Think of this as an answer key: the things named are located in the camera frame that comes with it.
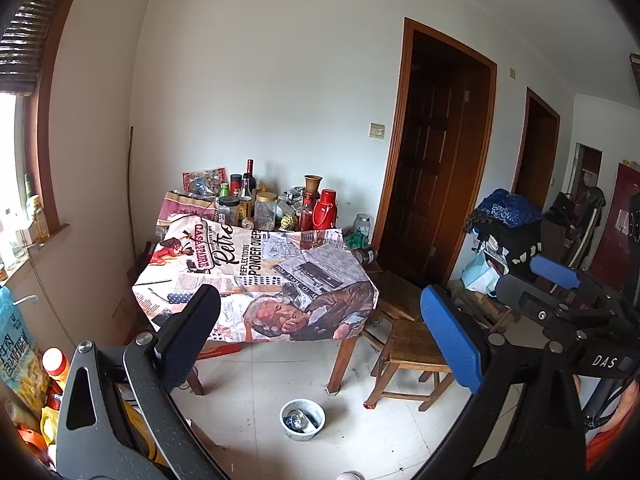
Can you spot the yellow oil bottle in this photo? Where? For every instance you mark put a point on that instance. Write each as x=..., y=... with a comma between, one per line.
x=39, y=220

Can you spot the green cap bottle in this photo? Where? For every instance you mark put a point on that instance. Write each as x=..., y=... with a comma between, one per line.
x=223, y=190

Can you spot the black white cloth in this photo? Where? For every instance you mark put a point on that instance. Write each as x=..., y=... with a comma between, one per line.
x=520, y=247

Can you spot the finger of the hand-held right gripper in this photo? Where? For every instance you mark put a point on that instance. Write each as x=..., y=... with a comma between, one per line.
x=535, y=302
x=555, y=270

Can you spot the thin wooden stick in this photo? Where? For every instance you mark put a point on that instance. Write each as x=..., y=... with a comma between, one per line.
x=131, y=195

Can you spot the table with printed tablecloth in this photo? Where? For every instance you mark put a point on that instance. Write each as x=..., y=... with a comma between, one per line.
x=210, y=265

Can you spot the blue printed plastic bag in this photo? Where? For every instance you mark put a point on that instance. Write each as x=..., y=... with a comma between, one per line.
x=15, y=340

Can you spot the clear liquor bottle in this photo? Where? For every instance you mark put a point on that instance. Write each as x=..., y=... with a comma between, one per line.
x=245, y=187

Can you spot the hanging dark clothes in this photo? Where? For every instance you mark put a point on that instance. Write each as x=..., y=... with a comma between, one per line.
x=577, y=220

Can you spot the red snack bag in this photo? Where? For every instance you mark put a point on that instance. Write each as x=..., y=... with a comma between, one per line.
x=205, y=180

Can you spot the window blind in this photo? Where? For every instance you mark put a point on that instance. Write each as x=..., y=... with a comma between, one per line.
x=30, y=40

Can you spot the wooden door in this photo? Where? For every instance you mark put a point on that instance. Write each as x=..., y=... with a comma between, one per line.
x=535, y=155
x=430, y=170

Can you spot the red panel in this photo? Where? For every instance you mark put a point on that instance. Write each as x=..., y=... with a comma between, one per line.
x=617, y=230

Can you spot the small wooden stool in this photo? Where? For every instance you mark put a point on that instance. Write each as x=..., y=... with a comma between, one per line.
x=395, y=290

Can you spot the dark jar red label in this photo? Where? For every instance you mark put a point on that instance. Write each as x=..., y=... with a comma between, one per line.
x=236, y=185

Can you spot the orange plastic bag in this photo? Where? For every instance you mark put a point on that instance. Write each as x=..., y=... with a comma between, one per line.
x=32, y=437

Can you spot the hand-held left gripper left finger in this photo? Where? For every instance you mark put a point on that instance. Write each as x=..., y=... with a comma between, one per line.
x=192, y=330

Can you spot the plastic jar black lid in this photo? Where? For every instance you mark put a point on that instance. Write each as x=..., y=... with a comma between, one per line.
x=229, y=211

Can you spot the green plastic bag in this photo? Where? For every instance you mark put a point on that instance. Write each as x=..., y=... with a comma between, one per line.
x=356, y=239

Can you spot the silver foil wrapper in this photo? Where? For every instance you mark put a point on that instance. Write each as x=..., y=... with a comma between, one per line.
x=293, y=195

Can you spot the glass jar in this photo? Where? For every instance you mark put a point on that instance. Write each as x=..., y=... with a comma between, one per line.
x=362, y=227

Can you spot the blue patterned cloth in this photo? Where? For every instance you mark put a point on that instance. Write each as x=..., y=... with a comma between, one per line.
x=507, y=207

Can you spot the orange jar red white lid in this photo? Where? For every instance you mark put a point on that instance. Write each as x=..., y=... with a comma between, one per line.
x=56, y=367

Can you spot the red thermos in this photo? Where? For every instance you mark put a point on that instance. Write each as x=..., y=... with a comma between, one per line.
x=326, y=210

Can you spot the wooden window frame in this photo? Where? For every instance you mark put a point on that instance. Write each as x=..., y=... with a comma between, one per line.
x=47, y=160

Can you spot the person's right hand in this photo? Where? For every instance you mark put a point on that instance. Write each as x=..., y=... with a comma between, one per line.
x=625, y=410

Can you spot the red flat box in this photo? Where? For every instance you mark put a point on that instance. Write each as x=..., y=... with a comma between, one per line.
x=220, y=351

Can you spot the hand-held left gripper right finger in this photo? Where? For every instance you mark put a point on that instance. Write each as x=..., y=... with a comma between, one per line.
x=450, y=340

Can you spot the wine bottle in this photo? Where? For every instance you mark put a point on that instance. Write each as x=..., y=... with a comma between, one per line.
x=250, y=175

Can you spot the pink printed bag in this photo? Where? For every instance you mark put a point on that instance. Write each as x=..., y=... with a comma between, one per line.
x=185, y=207

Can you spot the green glass bottle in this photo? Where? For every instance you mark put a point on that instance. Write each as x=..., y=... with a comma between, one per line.
x=28, y=186

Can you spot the brown clay vase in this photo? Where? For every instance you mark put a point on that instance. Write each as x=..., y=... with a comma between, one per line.
x=313, y=186

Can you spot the white bowl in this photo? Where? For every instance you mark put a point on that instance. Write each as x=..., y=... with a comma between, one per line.
x=317, y=430

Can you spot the yellow green ball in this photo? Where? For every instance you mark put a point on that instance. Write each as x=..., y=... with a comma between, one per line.
x=288, y=222

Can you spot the light blue plastic bag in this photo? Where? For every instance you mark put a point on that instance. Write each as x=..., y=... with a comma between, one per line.
x=480, y=272

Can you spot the clear glass bottle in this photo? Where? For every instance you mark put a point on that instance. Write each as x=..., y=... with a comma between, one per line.
x=12, y=240

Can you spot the red sauce bottle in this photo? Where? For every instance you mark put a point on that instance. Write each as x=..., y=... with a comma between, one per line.
x=306, y=215

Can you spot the plastic jar gold lid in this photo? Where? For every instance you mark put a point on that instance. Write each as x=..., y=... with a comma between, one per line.
x=265, y=212

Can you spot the light switch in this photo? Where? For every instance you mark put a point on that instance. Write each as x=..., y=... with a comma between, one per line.
x=376, y=130

